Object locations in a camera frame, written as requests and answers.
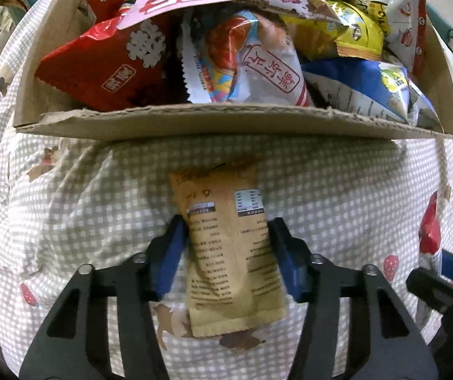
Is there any dark blue snack packet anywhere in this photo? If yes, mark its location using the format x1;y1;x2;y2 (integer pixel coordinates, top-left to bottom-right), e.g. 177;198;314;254
301;57;444;133

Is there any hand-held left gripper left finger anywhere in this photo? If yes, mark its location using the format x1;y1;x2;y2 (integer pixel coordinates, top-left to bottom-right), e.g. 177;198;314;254
19;217;188;380

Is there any tan snack packet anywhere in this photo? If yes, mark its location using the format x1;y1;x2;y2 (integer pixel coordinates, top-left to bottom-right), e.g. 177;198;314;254
169;158;288;339

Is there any brown cardboard box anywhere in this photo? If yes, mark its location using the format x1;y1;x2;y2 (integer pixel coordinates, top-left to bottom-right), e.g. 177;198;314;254
13;0;453;141

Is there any grey white packet red edge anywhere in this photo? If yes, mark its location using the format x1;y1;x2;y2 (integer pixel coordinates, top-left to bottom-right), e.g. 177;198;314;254
385;0;435;76

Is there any pale packet red framed label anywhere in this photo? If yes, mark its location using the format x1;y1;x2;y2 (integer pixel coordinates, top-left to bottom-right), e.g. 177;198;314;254
179;10;314;107

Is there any large red snack packet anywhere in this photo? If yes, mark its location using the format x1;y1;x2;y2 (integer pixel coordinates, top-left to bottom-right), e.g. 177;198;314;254
34;12;180;111

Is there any checked printed bed blanket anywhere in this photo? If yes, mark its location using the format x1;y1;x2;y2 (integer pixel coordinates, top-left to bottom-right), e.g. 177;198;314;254
0;0;453;380

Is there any bright yellow snack packet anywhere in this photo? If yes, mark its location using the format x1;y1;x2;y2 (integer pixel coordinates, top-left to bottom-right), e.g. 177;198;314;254
278;0;385;61

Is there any red white snack packet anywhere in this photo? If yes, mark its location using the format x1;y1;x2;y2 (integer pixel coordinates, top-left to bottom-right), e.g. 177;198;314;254
414;191;446;327

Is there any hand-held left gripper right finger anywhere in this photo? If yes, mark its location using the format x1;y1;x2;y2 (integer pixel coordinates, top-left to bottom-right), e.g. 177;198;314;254
270;218;438;380

